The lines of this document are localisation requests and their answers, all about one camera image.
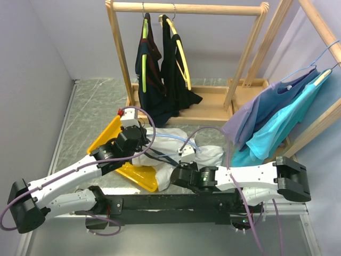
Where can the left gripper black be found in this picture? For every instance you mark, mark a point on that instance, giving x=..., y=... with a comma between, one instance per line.
x=143, y=139

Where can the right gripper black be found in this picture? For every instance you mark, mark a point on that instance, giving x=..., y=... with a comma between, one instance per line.
x=185, y=165

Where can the white tank top navy trim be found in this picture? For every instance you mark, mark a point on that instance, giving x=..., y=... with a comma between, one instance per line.
x=163, y=155

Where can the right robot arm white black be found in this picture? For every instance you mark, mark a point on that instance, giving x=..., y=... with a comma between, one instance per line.
x=281, y=178

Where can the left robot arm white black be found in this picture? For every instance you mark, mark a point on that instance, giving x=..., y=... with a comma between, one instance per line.
x=32, y=203

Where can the navy red striped tank top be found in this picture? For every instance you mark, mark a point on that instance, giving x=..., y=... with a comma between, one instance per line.
x=154, y=101

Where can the black tank top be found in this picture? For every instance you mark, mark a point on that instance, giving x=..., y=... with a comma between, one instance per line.
x=178, y=95

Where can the yellow hanger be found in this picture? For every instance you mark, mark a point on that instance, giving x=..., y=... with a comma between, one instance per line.
x=185, y=70

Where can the green hanger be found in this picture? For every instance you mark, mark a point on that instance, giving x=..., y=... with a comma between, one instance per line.
x=144, y=56

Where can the wooden hanger right rack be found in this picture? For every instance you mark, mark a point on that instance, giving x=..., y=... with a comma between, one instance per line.
x=324, y=75

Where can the yellow plastic tray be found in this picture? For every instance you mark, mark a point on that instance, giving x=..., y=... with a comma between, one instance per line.
x=143, y=176

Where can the black base bar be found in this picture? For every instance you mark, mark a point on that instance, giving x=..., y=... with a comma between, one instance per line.
x=171, y=208

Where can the purple t-shirt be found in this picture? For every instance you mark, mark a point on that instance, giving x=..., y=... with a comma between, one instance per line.
x=255, y=113

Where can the turquoise t-shirt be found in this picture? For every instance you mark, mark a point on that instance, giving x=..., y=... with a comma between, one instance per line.
x=264, y=142

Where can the wooden clothes rack centre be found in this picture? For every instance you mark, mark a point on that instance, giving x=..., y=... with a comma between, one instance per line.
x=216, y=105

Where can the wooden clothes rack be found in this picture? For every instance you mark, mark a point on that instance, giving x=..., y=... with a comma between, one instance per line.
x=216, y=105
x=333, y=113

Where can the wooden clothes rack right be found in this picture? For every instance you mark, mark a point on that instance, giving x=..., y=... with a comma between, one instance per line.
x=333, y=113

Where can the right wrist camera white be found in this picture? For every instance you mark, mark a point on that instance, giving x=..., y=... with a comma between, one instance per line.
x=187, y=154

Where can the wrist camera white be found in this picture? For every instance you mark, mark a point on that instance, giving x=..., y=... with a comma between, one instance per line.
x=128, y=117
x=187, y=154

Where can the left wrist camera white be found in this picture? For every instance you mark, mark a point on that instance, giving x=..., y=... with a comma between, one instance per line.
x=128, y=117

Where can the blue wire hanger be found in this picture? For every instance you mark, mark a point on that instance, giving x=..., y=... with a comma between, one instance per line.
x=313, y=63

